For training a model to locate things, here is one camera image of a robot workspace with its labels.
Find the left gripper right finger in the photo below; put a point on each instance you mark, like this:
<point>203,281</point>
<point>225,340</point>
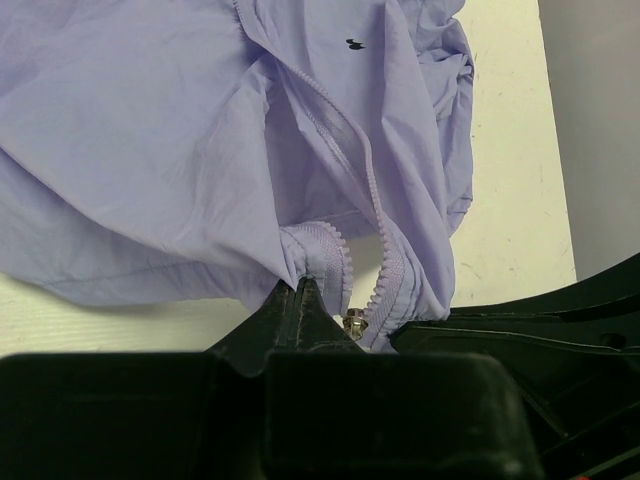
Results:
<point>333,411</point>

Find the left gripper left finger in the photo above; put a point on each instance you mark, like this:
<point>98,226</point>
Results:
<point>182,415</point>

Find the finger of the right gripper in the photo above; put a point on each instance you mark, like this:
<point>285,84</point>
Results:
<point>574,354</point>

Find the lilac zip-up jacket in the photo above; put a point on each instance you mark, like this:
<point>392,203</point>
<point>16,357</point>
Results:
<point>156,151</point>

